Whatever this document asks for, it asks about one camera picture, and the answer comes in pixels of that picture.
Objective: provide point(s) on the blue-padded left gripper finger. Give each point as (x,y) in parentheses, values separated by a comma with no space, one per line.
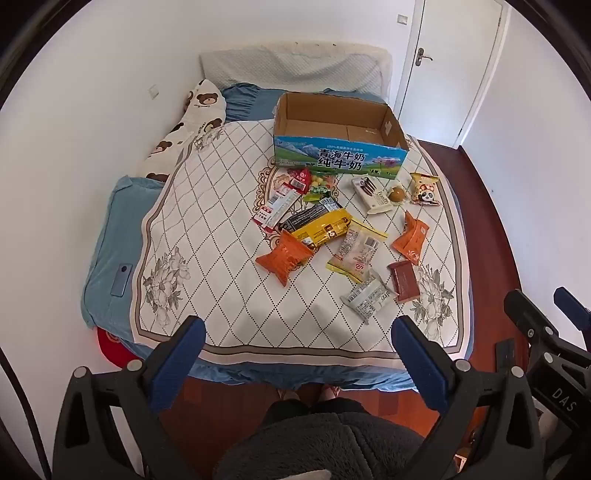
(87,443)

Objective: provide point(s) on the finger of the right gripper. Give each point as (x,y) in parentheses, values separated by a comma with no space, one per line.
(530,321)
(573,309)

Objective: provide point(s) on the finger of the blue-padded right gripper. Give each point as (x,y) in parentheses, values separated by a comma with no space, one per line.
(509,445)

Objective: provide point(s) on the dark red snack pack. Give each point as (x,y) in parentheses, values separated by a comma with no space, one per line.
(405,281)

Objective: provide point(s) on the orange snack bag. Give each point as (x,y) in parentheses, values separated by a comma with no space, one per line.
(411,242)
(287,256)

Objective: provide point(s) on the grey-white snack pack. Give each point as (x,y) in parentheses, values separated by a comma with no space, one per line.
(369,297)

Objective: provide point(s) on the yellow panda snack bag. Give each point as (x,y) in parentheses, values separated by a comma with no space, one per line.
(424,189)

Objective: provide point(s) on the clear yellow-edged snack pack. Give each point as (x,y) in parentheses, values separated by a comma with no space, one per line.
(356,251)

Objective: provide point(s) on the cream cookie pack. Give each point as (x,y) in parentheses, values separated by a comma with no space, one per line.
(372,195)

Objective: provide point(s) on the black snack bar wrapper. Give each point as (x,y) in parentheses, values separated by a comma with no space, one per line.
(306,216)

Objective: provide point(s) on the green candy ball bag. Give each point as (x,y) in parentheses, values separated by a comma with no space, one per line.
(323,185)

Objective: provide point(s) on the red triangular snack pack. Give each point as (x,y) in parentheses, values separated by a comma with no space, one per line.
(300,180)

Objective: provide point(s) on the long red-white snack pack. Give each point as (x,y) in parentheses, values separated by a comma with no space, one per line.
(270,214)

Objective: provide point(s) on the red object under bed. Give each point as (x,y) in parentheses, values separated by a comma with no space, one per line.
(113,349)

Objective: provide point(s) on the blue smartphone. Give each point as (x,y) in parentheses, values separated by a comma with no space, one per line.
(121,280)

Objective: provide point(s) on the blue bed sheet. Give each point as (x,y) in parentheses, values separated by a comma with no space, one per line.
(120,242)

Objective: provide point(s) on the white diamond-pattern quilt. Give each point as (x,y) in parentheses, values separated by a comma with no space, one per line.
(199,250)

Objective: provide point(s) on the white door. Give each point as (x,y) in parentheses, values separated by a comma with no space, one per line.
(452,54)

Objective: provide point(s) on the cardboard milk box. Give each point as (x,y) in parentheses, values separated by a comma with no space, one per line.
(335,134)

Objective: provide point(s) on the bear-print pillow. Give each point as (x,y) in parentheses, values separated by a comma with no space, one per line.
(204,114)

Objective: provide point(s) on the wall light switch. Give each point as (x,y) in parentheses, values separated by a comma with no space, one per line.
(402,19)

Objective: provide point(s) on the wall socket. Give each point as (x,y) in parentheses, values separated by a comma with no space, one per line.
(153,91)

